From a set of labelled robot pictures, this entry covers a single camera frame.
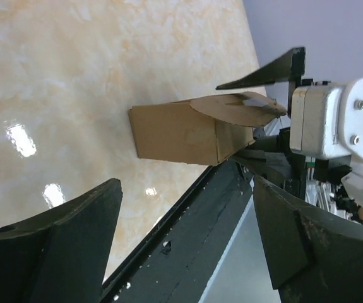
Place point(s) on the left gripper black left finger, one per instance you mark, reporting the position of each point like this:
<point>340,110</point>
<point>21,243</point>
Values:
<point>61,255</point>

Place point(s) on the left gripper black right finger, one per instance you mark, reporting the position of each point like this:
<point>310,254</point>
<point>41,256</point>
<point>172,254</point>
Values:
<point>311,254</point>

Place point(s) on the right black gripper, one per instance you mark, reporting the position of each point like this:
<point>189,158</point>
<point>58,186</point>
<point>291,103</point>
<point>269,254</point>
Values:
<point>270,155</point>

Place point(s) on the brown cardboard paper box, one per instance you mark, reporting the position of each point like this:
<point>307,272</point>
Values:
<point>202,131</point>

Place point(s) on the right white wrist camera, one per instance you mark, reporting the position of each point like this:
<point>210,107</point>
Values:
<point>327,120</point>

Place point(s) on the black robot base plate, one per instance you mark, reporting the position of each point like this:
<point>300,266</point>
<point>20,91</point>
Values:
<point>174,262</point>

